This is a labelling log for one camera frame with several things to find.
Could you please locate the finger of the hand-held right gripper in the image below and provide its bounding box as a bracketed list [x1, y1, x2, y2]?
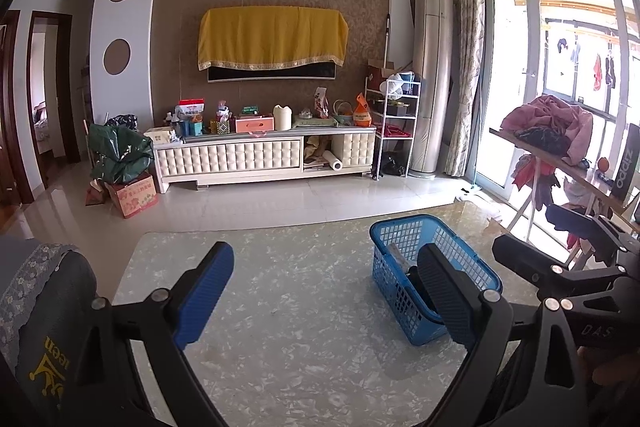
[545, 204, 640, 254]
[492, 234, 627, 304]

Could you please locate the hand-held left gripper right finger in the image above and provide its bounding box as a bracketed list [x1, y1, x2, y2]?
[416, 243, 584, 427]

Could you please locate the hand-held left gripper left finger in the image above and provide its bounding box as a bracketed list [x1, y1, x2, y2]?
[75, 241, 235, 427]

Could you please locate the black plush toy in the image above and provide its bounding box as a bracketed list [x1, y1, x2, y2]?
[406, 264, 441, 325]

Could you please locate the blue plastic basket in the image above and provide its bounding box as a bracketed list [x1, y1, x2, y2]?
[369, 214, 503, 347]

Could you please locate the grey towel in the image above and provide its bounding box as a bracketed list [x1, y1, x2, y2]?
[384, 243, 408, 269]

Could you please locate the person's right hand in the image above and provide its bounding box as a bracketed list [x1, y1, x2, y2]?
[577, 343, 640, 390]

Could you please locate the wooden folding table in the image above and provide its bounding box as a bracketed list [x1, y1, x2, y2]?
[489, 127, 640, 258]

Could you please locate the black box with white print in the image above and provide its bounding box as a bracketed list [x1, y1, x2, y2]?
[612, 123, 640, 200]

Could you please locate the pink clothes pile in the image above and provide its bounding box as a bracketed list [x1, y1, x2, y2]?
[501, 96, 593, 160]

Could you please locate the printed cardboard box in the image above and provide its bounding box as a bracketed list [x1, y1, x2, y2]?
[105, 174, 159, 219]

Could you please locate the white tufted TV cabinet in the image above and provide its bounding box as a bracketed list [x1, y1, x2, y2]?
[151, 127, 377, 194]

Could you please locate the black bag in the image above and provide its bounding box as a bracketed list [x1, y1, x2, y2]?
[380, 150, 407, 176]

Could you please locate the dark chair with yellow print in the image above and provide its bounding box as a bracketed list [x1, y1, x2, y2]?
[12, 249, 118, 427]

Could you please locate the green plastic bag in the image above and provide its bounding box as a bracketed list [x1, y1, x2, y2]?
[88, 123, 155, 185]

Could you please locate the pink box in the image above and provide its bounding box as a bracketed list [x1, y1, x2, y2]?
[235, 116, 276, 134]

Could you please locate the grey-blue lace chair cover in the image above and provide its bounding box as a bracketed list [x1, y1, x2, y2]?
[0, 238, 78, 360]

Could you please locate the standing air conditioner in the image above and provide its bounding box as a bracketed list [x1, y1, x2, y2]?
[409, 0, 455, 178]

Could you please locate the patterned beige curtain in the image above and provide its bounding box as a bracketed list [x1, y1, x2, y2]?
[445, 0, 486, 178]

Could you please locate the orange bottle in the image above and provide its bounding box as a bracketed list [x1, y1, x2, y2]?
[353, 93, 373, 128]

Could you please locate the yellow cloth with gold trim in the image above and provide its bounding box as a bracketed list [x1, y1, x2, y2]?
[197, 5, 349, 71]

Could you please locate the white wire shelf rack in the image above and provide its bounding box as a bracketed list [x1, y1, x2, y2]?
[364, 74, 422, 180]

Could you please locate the black wall television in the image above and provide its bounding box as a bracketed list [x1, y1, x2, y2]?
[207, 59, 336, 82]

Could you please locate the dark wooden door frame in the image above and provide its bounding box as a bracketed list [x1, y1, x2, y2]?
[25, 12, 81, 165]
[0, 9, 36, 206]

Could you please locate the white mop handle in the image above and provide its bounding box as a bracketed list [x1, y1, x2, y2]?
[382, 13, 392, 68]

